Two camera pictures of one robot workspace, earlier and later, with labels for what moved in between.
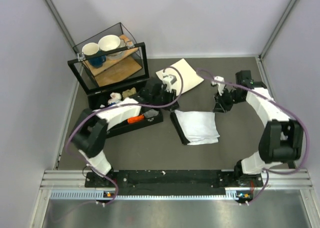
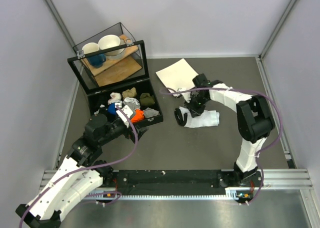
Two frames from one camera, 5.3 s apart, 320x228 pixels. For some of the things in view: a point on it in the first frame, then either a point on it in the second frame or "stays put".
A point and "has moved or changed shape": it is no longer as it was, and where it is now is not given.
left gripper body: [163, 97] to [117, 129]
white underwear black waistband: [195, 127] has moved or changed shape
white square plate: [186, 76] stays put
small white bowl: [90, 48] stays put
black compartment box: [116, 74] stays put
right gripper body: [227, 99] to [197, 101]
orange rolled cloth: [136, 119] stays put
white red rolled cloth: [115, 97] stays put
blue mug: [97, 62] stays put
